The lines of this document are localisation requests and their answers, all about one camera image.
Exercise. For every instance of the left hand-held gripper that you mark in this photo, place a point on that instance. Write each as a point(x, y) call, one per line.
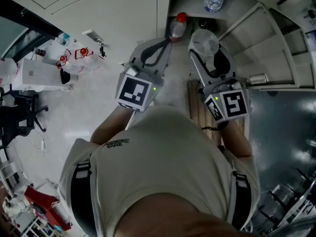
point(133, 92)

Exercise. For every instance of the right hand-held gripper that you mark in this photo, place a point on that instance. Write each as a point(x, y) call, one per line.
point(234, 102)

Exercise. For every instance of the clear plastic cup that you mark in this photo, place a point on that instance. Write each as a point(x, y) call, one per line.
point(202, 43)

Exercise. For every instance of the red-capped clear bottle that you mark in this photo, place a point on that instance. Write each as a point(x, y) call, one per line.
point(177, 28)

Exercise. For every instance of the green bottle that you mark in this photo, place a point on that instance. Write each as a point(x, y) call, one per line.
point(206, 25)

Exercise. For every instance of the beige metal locker cabinet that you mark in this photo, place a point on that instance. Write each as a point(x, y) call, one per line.
point(111, 13)

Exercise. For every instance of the person's right forearm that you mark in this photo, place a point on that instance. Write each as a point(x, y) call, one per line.
point(237, 142)

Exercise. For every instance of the person's left forearm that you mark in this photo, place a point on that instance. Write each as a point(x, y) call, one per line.
point(108, 127)

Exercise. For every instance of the wooden pallet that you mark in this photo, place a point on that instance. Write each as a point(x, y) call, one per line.
point(197, 110)

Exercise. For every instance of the black key in lock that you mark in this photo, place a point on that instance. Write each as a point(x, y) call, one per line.
point(101, 50)

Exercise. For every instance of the white device with black face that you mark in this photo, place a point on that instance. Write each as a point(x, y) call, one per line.
point(65, 76)

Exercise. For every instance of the small clear bottle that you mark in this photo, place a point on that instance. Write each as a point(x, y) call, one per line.
point(63, 41)

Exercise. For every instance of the person's beige shirt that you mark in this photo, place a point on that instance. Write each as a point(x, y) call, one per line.
point(160, 157)

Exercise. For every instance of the brown cup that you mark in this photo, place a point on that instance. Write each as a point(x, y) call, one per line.
point(40, 52)

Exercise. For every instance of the white box appliance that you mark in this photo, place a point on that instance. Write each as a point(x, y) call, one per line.
point(37, 75)

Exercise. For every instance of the black framed glass partition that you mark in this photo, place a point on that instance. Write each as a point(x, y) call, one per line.
point(32, 21)

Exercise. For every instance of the white power strip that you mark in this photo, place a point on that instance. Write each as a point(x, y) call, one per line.
point(44, 146)

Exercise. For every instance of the clear plastic bag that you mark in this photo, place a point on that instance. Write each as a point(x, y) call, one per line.
point(7, 70)

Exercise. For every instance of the black office chair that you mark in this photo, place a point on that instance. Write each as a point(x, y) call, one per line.
point(17, 122)

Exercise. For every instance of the red box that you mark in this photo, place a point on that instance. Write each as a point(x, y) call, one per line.
point(42, 201)

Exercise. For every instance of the white shelf rack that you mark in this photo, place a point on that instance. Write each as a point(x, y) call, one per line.
point(29, 226)

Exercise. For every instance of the metal frame rack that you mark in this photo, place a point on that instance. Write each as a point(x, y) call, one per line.
point(291, 201)

